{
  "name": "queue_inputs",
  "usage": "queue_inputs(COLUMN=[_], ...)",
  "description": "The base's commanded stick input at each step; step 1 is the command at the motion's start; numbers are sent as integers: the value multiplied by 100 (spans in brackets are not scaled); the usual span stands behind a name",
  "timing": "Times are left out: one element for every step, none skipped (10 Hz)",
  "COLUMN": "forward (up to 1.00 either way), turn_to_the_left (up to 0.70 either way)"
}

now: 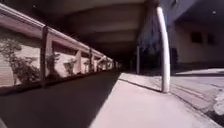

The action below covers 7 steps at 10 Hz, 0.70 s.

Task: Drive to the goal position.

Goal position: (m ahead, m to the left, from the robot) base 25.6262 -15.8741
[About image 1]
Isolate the pale concrete path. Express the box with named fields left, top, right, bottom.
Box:
left=0, top=68, right=224, bottom=128

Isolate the dark canopy roof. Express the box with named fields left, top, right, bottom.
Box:
left=3, top=0, right=161, bottom=63

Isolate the brick wall with posts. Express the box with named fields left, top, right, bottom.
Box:
left=0, top=3, right=118, bottom=96

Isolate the grey building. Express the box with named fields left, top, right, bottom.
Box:
left=136, top=0, right=224, bottom=73

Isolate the grey paved road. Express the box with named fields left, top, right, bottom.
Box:
left=151, top=68, right=224, bottom=118

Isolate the thin pale pole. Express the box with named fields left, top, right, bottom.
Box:
left=135, top=45, right=141, bottom=75

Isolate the thick white pole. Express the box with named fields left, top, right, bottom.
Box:
left=155, top=5, right=172, bottom=94

